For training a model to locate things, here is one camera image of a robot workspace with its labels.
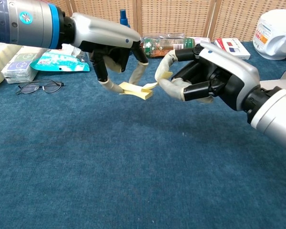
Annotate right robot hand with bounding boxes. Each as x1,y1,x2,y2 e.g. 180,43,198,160
154,42,261,112

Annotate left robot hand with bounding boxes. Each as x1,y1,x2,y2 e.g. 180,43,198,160
70,12,149,93

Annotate yellow sticky note pad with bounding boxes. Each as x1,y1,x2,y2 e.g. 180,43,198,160
119,82,154,100

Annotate white and red box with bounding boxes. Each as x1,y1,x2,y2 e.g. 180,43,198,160
214,37,251,61

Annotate blue spray bottle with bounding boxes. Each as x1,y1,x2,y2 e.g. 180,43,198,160
119,9,131,27

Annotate small purple box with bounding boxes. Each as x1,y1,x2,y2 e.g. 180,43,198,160
193,37,212,46

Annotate grey board blue spine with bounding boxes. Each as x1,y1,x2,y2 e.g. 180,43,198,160
259,70,286,92

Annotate teal snack bag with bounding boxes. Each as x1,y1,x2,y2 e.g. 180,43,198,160
30,43,91,73

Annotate green label tea bottle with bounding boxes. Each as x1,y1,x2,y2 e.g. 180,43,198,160
140,36,196,59

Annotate white plastic detergent jug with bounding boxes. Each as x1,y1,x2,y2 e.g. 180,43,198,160
253,9,286,61

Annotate clear plastic bottle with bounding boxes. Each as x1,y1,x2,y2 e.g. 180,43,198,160
154,32,185,40

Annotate wicker folding screen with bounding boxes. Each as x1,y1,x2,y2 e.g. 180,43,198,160
41,0,286,45

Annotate pastel tissue pack stack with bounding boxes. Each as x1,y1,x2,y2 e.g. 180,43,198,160
1,46,48,84

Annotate black eyeglasses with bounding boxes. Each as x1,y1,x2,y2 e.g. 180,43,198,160
16,79,64,95

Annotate blue table cloth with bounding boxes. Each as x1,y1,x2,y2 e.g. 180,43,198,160
0,41,286,229

